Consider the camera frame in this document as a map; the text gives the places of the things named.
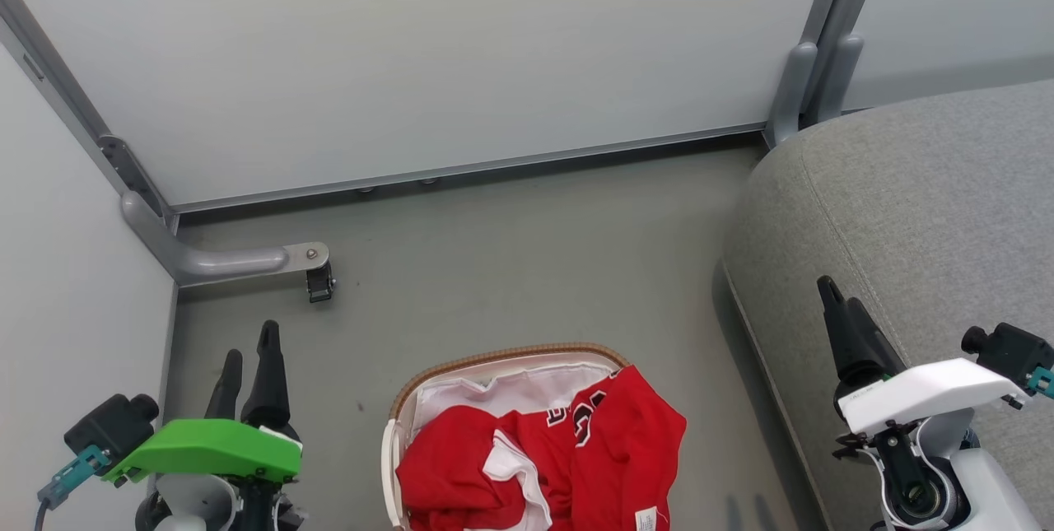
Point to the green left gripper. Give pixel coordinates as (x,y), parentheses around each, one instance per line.
(206,447)

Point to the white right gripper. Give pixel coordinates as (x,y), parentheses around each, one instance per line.
(930,391)

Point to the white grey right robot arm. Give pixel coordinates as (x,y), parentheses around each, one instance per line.
(947,473)

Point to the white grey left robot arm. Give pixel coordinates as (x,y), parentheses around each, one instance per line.
(198,502)

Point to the grey fabric sofa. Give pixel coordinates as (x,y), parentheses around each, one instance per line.
(906,218)

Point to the black caster wheel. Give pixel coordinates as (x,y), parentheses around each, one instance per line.
(320,284)

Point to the grey curved partition foot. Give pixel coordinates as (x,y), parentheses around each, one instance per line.
(214,262)

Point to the white laundry basket brown rim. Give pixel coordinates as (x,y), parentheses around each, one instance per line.
(395,449)

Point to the white basket liner cloth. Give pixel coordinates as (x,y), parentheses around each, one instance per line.
(510,391)

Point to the red white sports jersey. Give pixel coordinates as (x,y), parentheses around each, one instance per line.
(576,457)

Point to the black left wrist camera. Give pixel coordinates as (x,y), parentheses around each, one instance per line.
(111,428)

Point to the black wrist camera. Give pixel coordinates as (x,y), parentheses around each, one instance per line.
(111,428)
(1009,354)

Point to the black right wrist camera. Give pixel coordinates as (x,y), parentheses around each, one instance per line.
(1009,354)

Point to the grey partition frame post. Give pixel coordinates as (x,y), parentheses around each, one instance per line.
(82,115)
(823,45)

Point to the grey partition bottom rail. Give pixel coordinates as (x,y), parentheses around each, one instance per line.
(461,171)

